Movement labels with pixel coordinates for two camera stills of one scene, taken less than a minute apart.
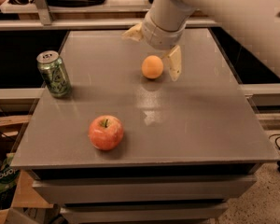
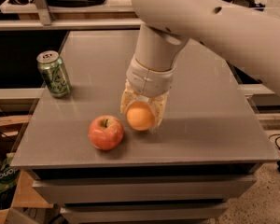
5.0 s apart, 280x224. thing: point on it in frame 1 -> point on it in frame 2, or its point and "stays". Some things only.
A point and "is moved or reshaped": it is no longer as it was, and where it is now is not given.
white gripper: (160, 35) -> (148, 79)
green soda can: (55, 74) stays
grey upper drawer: (64, 191) stays
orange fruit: (152, 66) is moved or reshaped
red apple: (105, 132) stays
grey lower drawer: (215, 213) stays
